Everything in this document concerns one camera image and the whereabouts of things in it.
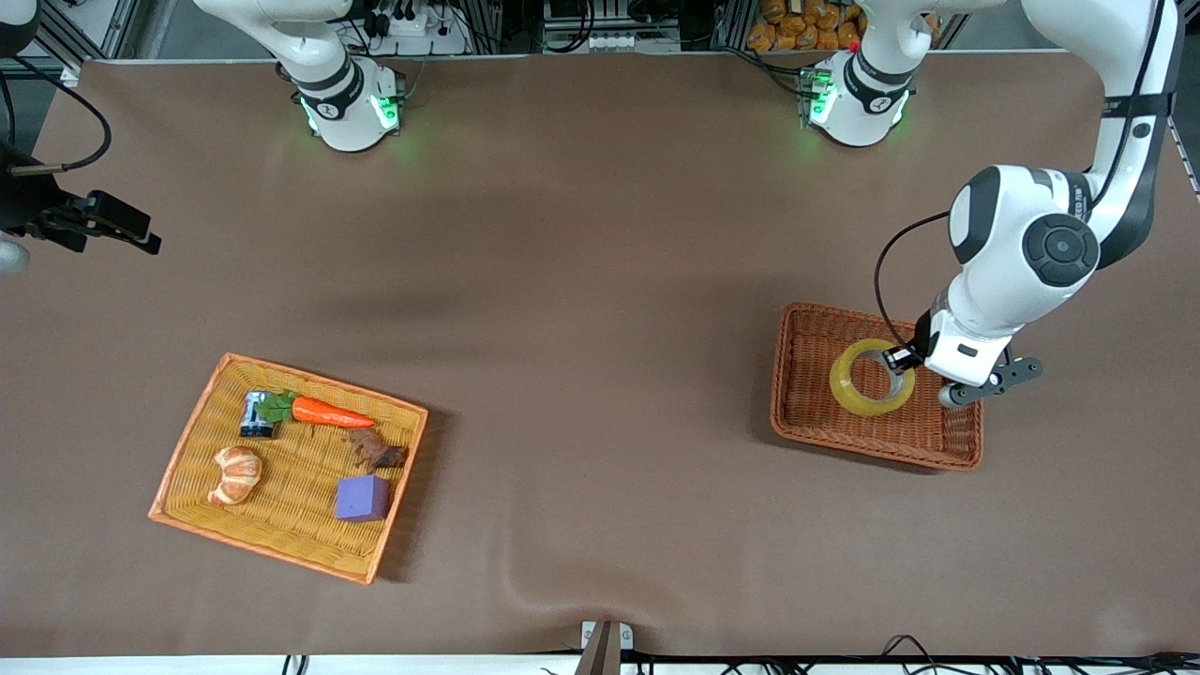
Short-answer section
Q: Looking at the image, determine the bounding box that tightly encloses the yellow tape roll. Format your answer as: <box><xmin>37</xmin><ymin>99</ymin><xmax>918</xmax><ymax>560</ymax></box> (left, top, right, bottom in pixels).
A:
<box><xmin>829</xmin><ymin>338</ymin><xmax>918</xmax><ymax>417</ymax></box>

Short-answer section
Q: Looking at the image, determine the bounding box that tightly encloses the brown wicker basket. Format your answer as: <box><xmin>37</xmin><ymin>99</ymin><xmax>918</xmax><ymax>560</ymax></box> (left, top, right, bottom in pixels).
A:
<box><xmin>770</xmin><ymin>302</ymin><xmax>984</xmax><ymax>472</ymax></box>

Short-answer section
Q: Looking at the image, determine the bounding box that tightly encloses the small blue can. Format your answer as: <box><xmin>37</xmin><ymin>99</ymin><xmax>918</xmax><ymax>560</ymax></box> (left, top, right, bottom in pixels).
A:
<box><xmin>239</xmin><ymin>391</ymin><xmax>280</xmax><ymax>440</ymax></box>

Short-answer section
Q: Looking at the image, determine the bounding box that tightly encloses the toy croissant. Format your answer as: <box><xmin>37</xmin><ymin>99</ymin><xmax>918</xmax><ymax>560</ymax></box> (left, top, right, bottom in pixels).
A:
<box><xmin>207</xmin><ymin>445</ymin><xmax>264</xmax><ymax>508</ymax></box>

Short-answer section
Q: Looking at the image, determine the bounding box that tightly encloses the orange toy carrot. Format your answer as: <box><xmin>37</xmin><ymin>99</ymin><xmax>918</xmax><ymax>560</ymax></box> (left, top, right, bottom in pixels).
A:
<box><xmin>258</xmin><ymin>390</ymin><xmax>377</xmax><ymax>430</ymax></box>

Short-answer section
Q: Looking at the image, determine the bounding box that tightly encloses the orange-rimmed yellow wicker tray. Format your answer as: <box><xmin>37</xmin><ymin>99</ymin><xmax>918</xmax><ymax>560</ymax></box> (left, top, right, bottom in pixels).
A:
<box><xmin>147</xmin><ymin>352</ymin><xmax>430</xmax><ymax>586</ymax></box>

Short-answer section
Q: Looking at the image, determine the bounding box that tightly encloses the brown toy animal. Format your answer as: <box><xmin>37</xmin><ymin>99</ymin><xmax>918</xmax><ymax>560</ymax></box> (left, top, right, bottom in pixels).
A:
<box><xmin>347</xmin><ymin>428</ymin><xmax>411</xmax><ymax>473</ymax></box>

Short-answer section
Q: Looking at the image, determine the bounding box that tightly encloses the bag of orange buns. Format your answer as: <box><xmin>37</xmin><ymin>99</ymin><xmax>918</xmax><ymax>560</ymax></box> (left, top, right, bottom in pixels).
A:
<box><xmin>747</xmin><ymin>0</ymin><xmax>865</xmax><ymax>53</ymax></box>

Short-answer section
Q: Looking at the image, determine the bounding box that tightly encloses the white power strip with plugs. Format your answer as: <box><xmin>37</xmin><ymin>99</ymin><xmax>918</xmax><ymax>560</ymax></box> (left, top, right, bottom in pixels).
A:
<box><xmin>361</xmin><ymin>0</ymin><xmax>470</xmax><ymax>55</ymax></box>

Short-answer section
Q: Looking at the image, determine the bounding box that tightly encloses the purple foam cube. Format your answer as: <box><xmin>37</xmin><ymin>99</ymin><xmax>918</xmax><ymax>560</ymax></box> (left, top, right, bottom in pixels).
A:
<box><xmin>335</xmin><ymin>474</ymin><xmax>393</xmax><ymax>523</ymax></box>

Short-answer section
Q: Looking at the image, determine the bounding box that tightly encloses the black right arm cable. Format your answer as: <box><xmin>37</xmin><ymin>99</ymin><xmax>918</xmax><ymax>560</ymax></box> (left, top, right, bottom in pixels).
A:
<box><xmin>0</xmin><ymin>56</ymin><xmax>113</xmax><ymax>175</ymax></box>

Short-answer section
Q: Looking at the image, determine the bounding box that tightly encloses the aluminium frame profile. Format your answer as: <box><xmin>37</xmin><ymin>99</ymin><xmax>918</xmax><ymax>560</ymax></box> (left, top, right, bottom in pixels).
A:
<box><xmin>28</xmin><ymin>0</ymin><xmax>142</xmax><ymax>87</ymax></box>

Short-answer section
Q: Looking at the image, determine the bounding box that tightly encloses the black looped thin cable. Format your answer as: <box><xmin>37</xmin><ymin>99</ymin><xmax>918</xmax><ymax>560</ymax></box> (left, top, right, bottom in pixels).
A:
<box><xmin>877</xmin><ymin>635</ymin><xmax>950</xmax><ymax>662</ymax></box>

